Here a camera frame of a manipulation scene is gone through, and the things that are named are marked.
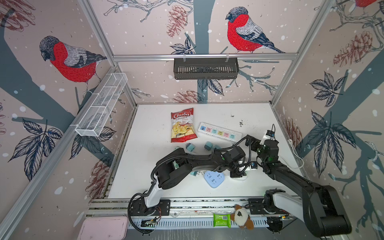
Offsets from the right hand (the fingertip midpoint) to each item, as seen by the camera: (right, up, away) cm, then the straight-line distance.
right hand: (252, 138), depth 88 cm
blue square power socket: (-24, -21, -8) cm, 33 cm away
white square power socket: (-11, -18, -14) cm, 25 cm away
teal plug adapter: (-38, -7, +7) cm, 39 cm away
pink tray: (-78, -39, -20) cm, 89 cm away
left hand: (-7, -17, -8) cm, 20 cm away
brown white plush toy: (-13, -34, -19) cm, 41 cm away
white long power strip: (-18, +3, +13) cm, 23 cm away
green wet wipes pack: (-22, -36, -18) cm, 46 cm away
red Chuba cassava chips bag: (-44, +5, +13) cm, 46 cm away
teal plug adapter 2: (-26, -5, +7) cm, 28 cm away
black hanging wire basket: (-27, +48, +16) cm, 57 cm away
